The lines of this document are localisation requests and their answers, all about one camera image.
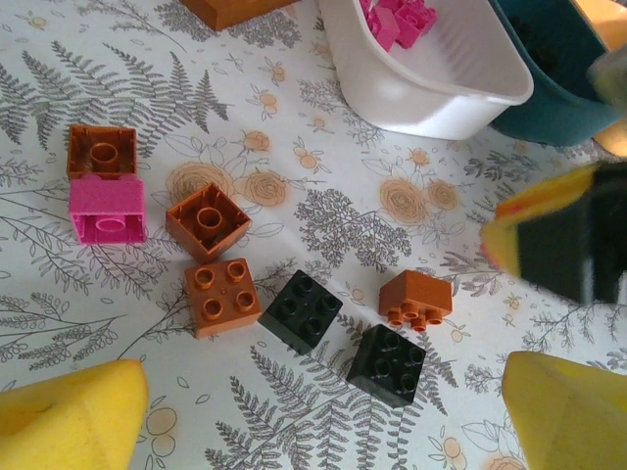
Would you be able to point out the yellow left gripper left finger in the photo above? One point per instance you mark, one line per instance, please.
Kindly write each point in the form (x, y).
(63, 421)

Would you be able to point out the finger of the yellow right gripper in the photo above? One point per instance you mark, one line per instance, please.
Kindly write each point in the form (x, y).
(612, 78)
(504, 235)

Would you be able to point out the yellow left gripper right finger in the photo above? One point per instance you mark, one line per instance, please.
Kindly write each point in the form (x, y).
(573, 421)

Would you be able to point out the black lego brick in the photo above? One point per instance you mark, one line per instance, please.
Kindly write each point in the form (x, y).
(563, 245)
(546, 56)
(300, 313)
(387, 364)

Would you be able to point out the orange lego brick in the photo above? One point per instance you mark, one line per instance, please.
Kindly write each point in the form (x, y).
(416, 294)
(101, 154)
(223, 298)
(208, 220)

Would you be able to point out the pink lego brick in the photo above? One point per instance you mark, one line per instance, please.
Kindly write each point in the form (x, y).
(379, 27)
(108, 201)
(415, 22)

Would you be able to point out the teal plastic container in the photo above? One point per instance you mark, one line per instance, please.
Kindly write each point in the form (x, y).
(553, 112)

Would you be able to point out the white plastic container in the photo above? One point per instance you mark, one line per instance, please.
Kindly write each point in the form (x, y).
(441, 98)

